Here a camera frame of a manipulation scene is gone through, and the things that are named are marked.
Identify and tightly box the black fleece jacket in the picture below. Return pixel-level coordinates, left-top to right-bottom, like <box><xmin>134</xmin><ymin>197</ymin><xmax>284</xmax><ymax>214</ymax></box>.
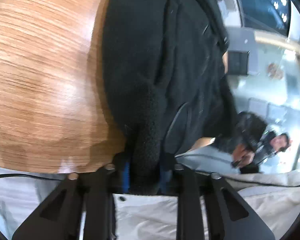
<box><xmin>102</xmin><ymin>0</ymin><xmax>237</xmax><ymax>194</ymax></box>

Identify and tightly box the seated man in black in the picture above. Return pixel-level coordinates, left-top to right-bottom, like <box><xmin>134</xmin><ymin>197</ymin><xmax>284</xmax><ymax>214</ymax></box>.
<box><xmin>213</xmin><ymin>110</ymin><xmax>293</xmax><ymax>174</ymax></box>

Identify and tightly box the black mesh office chair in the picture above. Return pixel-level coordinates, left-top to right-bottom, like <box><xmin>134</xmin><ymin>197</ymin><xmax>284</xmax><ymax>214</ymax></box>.
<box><xmin>228</xmin><ymin>51</ymin><xmax>250</xmax><ymax>76</ymax></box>

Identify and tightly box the grey cabinet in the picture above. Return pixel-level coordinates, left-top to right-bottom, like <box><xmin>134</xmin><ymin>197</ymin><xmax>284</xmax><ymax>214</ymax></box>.
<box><xmin>227</xmin><ymin>27</ymin><xmax>259</xmax><ymax>76</ymax></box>

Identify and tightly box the black cable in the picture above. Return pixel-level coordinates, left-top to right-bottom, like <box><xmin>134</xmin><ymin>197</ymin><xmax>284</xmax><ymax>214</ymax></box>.
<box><xmin>0</xmin><ymin>172</ymin><xmax>300</xmax><ymax>188</ymax></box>

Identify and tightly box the red round wall ornament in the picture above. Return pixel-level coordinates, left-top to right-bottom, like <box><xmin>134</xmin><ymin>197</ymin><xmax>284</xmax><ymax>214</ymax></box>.
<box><xmin>267</xmin><ymin>63</ymin><xmax>284</xmax><ymax>80</ymax></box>

